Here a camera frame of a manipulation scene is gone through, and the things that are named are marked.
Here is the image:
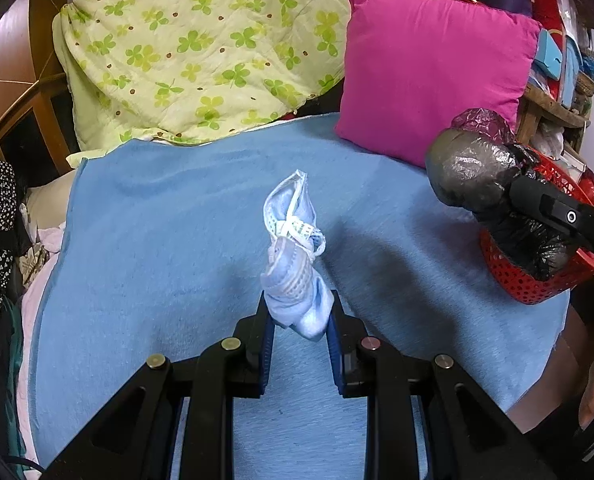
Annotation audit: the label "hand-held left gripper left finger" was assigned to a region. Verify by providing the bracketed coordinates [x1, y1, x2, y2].
[42, 290, 278, 480]

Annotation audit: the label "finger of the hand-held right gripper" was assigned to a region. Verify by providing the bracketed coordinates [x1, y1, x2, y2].
[509, 174, 594, 261]

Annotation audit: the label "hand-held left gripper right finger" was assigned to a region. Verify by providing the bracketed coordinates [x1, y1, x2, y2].
[324, 290, 560, 480]

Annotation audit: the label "light blue socks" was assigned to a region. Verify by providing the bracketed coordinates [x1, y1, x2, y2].
[259, 170, 335, 343]

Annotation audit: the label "red perforated plastic basket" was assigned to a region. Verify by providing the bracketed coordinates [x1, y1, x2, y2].
[479, 145, 594, 306]

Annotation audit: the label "black plastic bag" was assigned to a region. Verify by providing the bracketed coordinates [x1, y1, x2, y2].
[425, 127, 580, 282]

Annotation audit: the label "white plastic bag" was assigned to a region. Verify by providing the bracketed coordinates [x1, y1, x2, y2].
[536, 120, 566, 161]

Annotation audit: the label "wooden shelf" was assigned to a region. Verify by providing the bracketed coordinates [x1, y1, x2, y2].
[516, 82, 594, 161]

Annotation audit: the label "maroon plastic bag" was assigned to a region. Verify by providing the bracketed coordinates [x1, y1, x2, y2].
[451, 108, 516, 147]

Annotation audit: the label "blue blanket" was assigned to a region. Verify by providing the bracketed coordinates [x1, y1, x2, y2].
[34, 112, 570, 480]

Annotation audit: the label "light blue box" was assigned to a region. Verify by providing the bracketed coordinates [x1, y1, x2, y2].
[533, 27, 566, 82]

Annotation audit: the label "magenta pillow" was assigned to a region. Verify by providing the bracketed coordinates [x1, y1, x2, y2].
[334, 0, 542, 168]

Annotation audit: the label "red box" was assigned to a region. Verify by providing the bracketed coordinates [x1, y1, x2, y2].
[531, 0, 562, 25]

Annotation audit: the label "pale pink sheet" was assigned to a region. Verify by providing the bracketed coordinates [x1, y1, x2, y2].
[16, 225, 72, 466]

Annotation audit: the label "cream pillow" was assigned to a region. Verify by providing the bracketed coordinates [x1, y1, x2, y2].
[27, 175, 80, 241]

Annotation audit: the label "green clover print quilt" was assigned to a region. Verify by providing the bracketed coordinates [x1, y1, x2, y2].
[52, 0, 478, 153]

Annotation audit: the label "black cable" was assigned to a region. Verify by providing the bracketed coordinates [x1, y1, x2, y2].
[1, 454, 44, 473]

